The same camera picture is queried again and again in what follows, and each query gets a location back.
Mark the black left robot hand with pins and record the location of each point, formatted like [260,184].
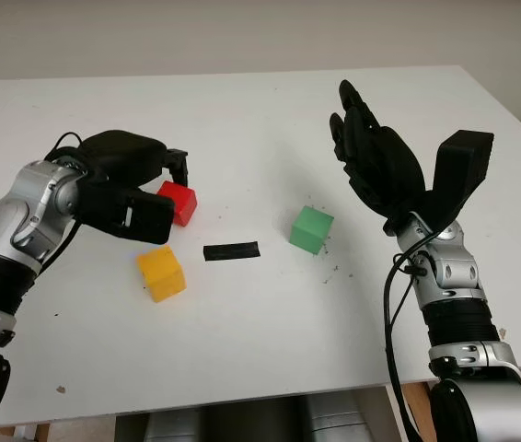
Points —
[122,154]

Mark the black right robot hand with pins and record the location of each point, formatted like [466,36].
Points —
[380,161]

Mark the red block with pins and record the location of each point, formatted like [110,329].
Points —
[177,200]

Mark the green block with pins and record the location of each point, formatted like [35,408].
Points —
[311,228]

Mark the yellow block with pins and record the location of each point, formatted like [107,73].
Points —
[161,274]

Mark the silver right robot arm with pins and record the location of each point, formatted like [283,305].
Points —
[454,276]

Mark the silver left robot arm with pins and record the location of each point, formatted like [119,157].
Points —
[7,225]

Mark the black tape strip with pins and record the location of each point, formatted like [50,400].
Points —
[230,251]

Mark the white table leg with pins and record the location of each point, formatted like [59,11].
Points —
[25,433]
[391,414]

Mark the grey right robot leg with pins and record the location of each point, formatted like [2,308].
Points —
[339,421]

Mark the grey robot leg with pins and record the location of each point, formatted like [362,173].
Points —
[339,421]
[173,426]

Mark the grey left robot leg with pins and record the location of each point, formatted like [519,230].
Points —
[173,426]

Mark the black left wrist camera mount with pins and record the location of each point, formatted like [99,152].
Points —
[136,216]

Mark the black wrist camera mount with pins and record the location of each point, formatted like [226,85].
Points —
[463,170]
[136,216]

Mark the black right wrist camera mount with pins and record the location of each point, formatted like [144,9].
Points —
[463,170]

